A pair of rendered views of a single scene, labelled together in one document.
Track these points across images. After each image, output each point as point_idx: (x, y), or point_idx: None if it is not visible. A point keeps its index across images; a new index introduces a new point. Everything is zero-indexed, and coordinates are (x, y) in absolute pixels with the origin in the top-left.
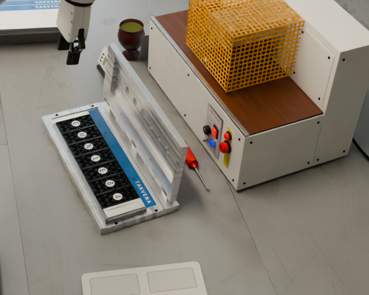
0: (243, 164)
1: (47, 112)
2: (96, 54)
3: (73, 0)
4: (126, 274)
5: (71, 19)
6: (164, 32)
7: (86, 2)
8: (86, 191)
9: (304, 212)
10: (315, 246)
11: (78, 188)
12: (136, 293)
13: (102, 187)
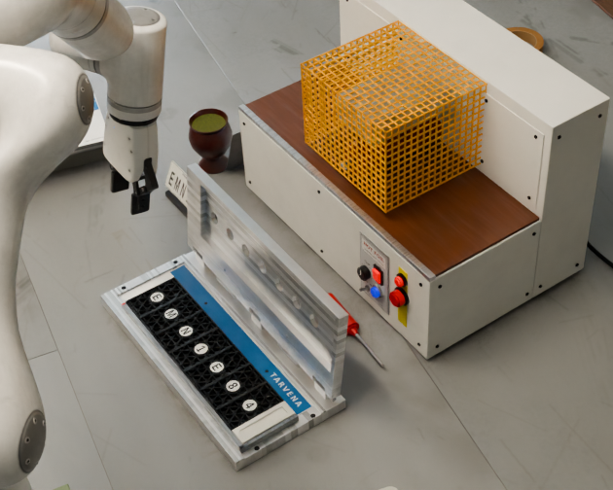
0: (433, 319)
1: (107, 285)
2: (160, 172)
3: (128, 120)
4: None
5: (129, 147)
6: (268, 128)
7: (150, 118)
8: (198, 404)
9: (537, 373)
10: (565, 426)
11: (185, 402)
12: None
13: (222, 394)
